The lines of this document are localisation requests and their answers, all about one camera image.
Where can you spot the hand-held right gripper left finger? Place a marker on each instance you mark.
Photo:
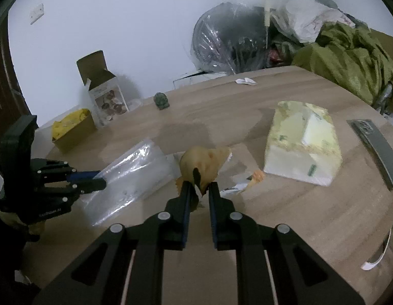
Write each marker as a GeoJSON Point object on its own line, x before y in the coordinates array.
{"type": "Point", "coordinates": [184, 216]}

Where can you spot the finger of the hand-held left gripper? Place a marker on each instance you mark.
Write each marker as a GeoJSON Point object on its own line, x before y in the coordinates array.
{"type": "Point", "coordinates": [85, 175]}
{"type": "Point", "coordinates": [94, 185]}

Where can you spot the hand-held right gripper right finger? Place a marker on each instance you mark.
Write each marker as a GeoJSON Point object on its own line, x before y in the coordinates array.
{"type": "Point", "coordinates": [213, 216]}

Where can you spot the clear plastic bag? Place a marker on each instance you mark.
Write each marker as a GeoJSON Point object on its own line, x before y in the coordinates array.
{"type": "Point", "coordinates": [136, 178]}

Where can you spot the brown wrapper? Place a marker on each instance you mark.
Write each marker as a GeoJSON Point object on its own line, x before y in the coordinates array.
{"type": "Point", "coordinates": [203, 162]}

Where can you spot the person's left hand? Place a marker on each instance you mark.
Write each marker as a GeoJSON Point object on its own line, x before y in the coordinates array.
{"type": "Point", "coordinates": [36, 227]}

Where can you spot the white foil scrap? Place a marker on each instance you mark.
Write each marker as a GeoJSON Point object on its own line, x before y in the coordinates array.
{"type": "Point", "coordinates": [234, 189]}

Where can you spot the brown cardboard box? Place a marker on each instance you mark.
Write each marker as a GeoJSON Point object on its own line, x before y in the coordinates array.
{"type": "Point", "coordinates": [75, 141]}

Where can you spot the yellow cloth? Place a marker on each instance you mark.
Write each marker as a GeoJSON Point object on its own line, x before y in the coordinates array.
{"type": "Point", "coordinates": [69, 124]}

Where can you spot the orange wrapper scrap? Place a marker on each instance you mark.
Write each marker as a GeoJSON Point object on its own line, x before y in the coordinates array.
{"type": "Point", "coordinates": [257, 176]}

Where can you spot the white picture carton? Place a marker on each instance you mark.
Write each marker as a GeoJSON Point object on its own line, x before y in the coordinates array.
{"type": "Point", "coordinates": [104, 101]}

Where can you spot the brown wooden door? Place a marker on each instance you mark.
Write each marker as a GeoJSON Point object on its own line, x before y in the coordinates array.
{"type": "Point", "coordinates": [5, 85]}

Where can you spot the yellow tissue pack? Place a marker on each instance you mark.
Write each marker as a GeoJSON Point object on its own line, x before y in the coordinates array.
{"type": "Point", "coordinates": [295, 159]}

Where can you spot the small green figurine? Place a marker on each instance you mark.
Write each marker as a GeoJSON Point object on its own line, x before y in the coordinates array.
{"type": "Point", "coordinates": [161, 100]}

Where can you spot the white paper scrap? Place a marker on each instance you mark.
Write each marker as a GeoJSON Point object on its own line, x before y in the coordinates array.
{"type": "Point", "coordinates": [245, 81]}

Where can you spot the white paper strip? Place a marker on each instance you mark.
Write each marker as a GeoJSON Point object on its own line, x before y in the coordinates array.
{"type": "Point", "coordinates": [369, 264]}

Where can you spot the grey flat strip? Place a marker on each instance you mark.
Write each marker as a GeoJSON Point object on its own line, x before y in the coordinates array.
{"type": "Point", "coordinates": [374, 152]}

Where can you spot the plastic-wrapped black fan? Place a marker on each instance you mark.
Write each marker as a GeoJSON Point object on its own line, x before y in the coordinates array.
{"type": "Point", "coordinates": [228, 38]}

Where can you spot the cream plastic stick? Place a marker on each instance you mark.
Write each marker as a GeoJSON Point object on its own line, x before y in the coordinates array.
{"type": "Point", "coordinates": [266, 19]}

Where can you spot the green cloth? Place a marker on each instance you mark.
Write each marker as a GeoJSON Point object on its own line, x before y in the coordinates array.
{"type": "Point", "coordinates": [349, 54]}

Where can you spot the white plastic bag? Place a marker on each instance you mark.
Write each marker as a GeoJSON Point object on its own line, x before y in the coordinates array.
{"type": "Point", "coordinates": [304, 22]}

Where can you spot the white wall socket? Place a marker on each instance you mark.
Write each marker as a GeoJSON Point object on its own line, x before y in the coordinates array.
{"type": "Point", "coordinates": [36, 13]}

